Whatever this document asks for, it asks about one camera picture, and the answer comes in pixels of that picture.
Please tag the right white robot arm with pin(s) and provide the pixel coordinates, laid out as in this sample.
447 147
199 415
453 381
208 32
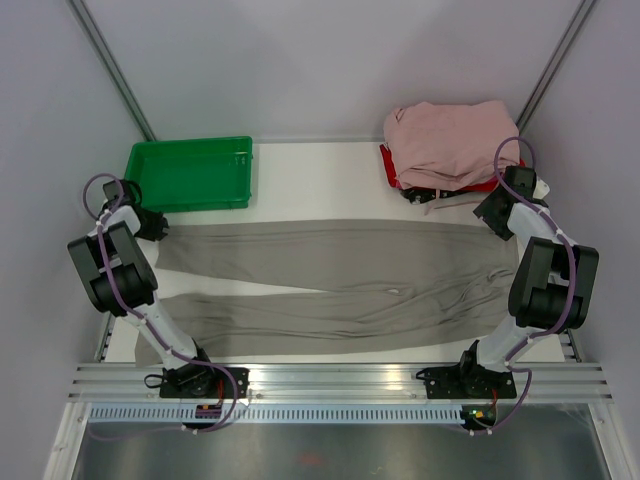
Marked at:
553 284

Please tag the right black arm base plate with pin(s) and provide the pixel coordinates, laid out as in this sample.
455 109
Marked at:
454 383

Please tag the green plastic tray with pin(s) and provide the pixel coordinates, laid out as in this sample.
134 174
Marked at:
193 175

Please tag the left aluminium frame post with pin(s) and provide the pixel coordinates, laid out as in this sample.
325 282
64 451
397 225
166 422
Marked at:
106 57

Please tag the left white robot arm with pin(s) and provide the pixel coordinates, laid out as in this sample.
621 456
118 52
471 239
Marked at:
116 275

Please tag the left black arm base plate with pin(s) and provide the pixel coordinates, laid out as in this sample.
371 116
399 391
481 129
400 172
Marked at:
195 382

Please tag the grey trousers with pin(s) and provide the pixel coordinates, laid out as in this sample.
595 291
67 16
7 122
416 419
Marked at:
337 286

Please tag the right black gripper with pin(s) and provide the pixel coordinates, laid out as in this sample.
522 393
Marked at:
486 208

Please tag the aluminium mounting rail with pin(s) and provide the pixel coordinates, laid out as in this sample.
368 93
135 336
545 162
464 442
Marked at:
552 383

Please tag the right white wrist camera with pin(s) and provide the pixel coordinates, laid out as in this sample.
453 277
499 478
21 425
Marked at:
541 190

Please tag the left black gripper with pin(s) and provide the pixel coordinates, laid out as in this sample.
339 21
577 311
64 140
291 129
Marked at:
159 223

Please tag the aluminium frame post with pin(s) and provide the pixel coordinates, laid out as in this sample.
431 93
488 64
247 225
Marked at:
106 57
568 39

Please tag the pink folded trousers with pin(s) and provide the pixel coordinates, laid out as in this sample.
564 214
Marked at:
429 125

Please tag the dark patterned folded garment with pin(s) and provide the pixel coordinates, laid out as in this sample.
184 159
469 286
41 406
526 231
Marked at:
417 196

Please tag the right aluminium frame post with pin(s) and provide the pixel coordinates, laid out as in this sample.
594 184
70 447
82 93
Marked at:
568 39

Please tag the slotted grey cable duct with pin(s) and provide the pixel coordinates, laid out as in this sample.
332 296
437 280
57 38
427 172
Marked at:
290 414

